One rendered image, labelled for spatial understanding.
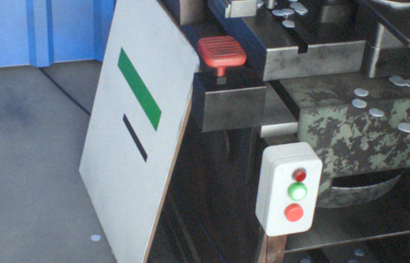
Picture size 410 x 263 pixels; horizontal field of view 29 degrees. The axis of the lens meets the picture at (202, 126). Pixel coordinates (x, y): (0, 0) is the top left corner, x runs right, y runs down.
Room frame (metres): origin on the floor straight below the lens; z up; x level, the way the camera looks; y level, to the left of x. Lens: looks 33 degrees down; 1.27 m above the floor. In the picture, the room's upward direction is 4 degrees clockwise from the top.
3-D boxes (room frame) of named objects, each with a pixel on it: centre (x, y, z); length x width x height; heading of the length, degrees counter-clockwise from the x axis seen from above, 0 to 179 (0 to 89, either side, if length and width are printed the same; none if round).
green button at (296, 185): (0.92, -0.15, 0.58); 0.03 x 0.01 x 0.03; 110
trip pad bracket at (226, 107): (1.01, -0.04, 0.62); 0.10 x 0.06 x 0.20; 110
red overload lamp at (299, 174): (0.92, -0.15, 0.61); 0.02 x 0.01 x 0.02; 110
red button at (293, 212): (0.92, -0.15, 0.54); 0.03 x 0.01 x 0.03; 110
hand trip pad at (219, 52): (1.00, -0.02, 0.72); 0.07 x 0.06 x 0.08; 20
